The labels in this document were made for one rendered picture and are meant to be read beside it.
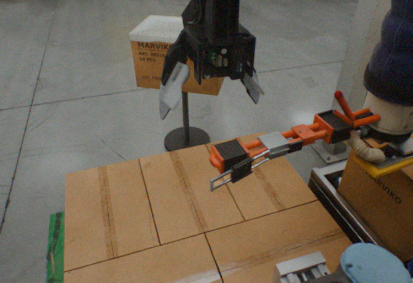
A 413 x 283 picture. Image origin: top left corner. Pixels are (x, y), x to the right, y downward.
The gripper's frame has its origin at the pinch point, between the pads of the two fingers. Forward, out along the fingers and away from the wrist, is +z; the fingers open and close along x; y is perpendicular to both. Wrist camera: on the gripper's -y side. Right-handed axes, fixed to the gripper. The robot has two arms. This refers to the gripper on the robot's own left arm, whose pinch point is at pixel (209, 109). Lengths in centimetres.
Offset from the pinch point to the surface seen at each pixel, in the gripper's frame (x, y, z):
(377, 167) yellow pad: 59, -15, 42
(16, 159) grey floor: -105, -197, 152
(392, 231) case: 82, -15, 84
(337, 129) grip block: 46, -22, 29
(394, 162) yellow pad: 66, -15, 42
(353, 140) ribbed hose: 54, -23, 36
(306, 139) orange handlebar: 36, -22, 31
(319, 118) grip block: 43, -28, 29
